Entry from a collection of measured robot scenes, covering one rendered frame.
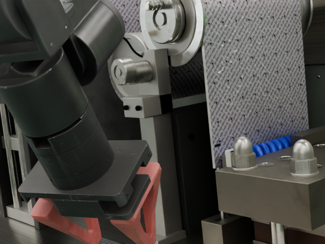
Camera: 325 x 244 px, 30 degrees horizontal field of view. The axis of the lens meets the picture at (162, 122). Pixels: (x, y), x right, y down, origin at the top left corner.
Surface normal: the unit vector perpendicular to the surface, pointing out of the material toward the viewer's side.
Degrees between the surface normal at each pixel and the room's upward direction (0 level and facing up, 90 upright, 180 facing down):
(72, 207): 120
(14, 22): 90
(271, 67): 90
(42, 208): 29
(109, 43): 96
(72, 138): 108
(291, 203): 90
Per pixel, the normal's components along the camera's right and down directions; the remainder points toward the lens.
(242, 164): -0.33, 0.17
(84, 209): -0.35, 0.64
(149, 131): -0.76, 0.17
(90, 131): 0.83, 0.06
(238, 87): 0.65, 0.04
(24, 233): -0.11, -0.98
